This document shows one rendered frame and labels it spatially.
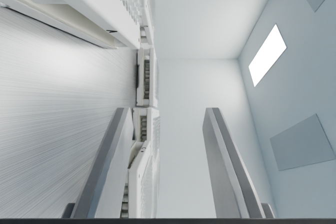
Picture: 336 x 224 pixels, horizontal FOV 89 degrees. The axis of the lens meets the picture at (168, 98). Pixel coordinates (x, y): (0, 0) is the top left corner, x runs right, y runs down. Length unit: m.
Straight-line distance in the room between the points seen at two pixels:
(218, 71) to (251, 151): 2.13
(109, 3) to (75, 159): 0.21
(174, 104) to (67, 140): 3.87
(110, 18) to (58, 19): 0.05
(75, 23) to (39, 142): 0.13
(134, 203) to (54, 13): 0.34
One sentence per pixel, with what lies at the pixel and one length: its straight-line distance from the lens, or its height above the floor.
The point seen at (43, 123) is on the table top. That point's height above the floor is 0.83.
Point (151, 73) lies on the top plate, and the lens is 0.72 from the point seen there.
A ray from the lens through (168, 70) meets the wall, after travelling 4.63.
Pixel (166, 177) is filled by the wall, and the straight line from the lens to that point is 3.65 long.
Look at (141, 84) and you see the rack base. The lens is 0.72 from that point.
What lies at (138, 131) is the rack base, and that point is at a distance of 0.64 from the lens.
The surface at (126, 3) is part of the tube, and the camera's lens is 0.26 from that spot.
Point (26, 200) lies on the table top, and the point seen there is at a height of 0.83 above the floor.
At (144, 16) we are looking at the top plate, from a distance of 0.53.
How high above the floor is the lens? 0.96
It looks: level
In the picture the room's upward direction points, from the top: 90 degrees clockwise
